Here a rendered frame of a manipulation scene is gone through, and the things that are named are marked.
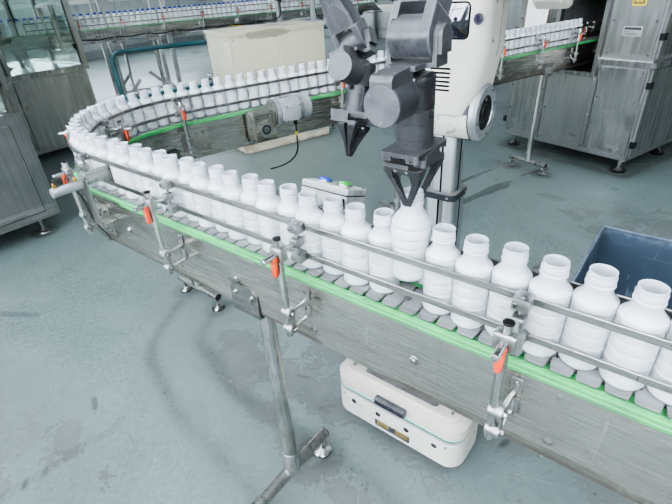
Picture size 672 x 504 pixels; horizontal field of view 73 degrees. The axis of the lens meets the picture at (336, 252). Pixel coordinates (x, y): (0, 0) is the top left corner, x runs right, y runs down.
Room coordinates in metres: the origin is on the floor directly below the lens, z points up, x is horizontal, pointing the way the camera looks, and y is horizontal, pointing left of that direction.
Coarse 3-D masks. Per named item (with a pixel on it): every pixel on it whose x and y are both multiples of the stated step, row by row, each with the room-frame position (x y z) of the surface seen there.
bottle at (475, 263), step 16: (480, 240) 0.63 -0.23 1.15; (464, 256) 0.61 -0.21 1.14; (480, 256) 0.60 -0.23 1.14; (464, 272) 0.60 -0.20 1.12; (480, 272) 0.59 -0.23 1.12; (464, 288) 0.59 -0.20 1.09; (480, 288) 0.59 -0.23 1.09; (464, 304) 0.59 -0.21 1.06; (480, 304) 0.59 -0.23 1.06; (464, 320) 0.59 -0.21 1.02
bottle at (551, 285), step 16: (544, 256) 0.55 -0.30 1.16; (560, 256) 0.55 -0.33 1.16; (544, 272) 0.54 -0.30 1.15; (560, 272) 0.52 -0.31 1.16; (528, 288) 0.55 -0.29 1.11; (544, 288) 0.53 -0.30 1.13; (560, 288) 0.52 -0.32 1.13; (560, 304) 0.51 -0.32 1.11; (528, 320) 0.53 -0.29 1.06; (544, 320) 0.51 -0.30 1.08; (560, 320) 0.51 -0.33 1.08; (544, 336) 0.51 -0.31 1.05; (560, 336) 0.52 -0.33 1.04; (528, 352) 0.52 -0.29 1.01; (544, 352) 0.51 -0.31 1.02
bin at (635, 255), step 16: (608, 240) 0.99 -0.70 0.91; (624, 240) 0.97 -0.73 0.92; (640, 240) 0.95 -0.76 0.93; (656, 240) 0.93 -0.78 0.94; (592, 256) 0.94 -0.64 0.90; (608, 256) 0.99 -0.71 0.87; (624, 256) 0.96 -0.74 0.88; (640, 256) 0.94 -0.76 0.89; (656, 256) 0.92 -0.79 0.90; (576, 272) 0.81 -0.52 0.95; (624, 272) 0.96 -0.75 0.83; (640, 272) 0.94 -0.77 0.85; (656, 272) 0.92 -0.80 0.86; (624, 288) 0.95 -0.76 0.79
